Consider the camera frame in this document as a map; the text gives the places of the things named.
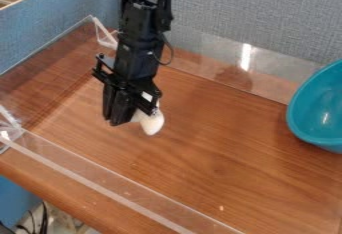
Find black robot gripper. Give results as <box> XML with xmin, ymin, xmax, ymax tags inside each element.
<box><xmin>92</xmin><ymin>39</ymin><xmax>163</xmax><ymax>126</ymax></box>

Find white brown mushroom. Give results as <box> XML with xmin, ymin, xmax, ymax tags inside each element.
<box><xmin>131</xmin><ymin>108</ymin><xmax>164</xmax><ymax>136</ymax></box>

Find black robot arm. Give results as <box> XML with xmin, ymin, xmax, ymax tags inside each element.
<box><xmin>93</xmin><ymin>0</ymin><xmax>172</xmax><ymax>126</ymax></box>

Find blue plastic bowl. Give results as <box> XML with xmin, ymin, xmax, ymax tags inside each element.
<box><xmin>286</xmin><ymin>59</ymin><xmax>342</xmax><ymax>154</ymax></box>

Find clear acrylic left barrier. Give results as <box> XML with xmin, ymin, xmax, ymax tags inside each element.
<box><xmin>0</xmin><ymin>16</ymin><xmax>97</xmax><ymax>127</ymax></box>

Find clear acrylic front barrier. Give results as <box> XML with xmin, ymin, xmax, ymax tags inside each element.
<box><xmin>0</xmin><ymin>131</ymin><xmax>244</xmax><ymax>234</ymax></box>

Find clear acrylic corner bracket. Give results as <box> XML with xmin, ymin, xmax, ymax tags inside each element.
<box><xmin>92</xmin><ymin>17</ymin><xmax>119</xmax><ymax>50</ymax></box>

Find clear acrylic front bracket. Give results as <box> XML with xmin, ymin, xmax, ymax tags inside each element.
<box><xmin>0</xmin><ymin>106</ymin><xmax>24</xmax><ymax>154</ymax></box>

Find black cables under table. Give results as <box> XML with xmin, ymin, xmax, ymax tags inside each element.
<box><xmin>0</xmin><ymin>201</ymin><xmax>51</xmax><ymax>234</ymax></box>

